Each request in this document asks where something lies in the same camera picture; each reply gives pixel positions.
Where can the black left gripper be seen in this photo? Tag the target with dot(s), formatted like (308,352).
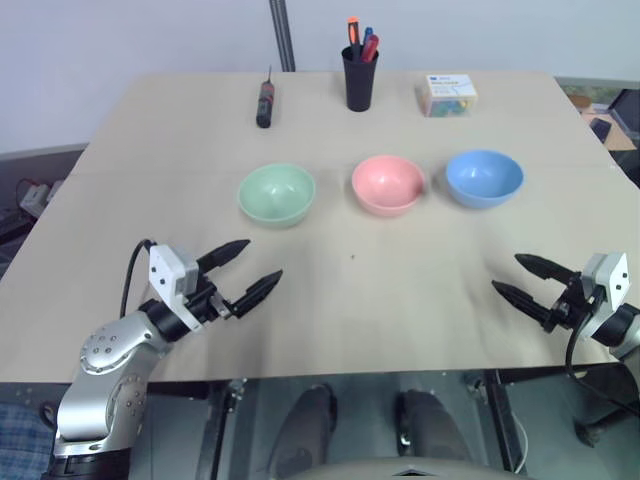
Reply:
(205,305)

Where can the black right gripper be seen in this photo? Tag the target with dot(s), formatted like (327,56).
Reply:
(567,310)

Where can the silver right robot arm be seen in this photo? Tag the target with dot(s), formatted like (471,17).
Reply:
(625,330)

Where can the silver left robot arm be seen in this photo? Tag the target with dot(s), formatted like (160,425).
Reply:
(107,350)

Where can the green bowl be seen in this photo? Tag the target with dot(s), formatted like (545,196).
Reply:
(276,195)

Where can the blue bowl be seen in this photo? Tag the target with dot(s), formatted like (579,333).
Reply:
(484,177)

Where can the dark rounded shape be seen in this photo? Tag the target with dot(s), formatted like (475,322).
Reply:
(305,430)
(430,425)

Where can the black smartphone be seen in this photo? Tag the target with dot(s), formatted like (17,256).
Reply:
(600,129)

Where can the brown side desk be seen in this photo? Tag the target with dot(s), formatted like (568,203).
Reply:
(617,137)

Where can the black electric screwdriver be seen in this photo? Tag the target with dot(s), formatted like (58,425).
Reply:
(265,102)

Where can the red bowl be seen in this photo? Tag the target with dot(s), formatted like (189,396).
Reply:
(388,184)

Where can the clear box of coloured clips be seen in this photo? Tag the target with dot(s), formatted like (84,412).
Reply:
(447,96)

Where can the white power strip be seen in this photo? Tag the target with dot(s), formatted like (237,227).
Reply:
(37,197)

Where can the black plastic cup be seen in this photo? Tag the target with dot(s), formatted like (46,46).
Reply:
(360,82)

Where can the grey metal pole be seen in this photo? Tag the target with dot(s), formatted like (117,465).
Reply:
(282,35)

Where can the blue plaid cloth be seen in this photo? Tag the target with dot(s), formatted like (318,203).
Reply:
(22,442)

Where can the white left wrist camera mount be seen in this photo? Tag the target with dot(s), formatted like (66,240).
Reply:
(167,275)

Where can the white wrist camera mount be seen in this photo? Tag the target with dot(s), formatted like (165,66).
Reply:
(612,282)
(167,275)

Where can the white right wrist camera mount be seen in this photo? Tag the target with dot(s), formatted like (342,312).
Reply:
(612,282)

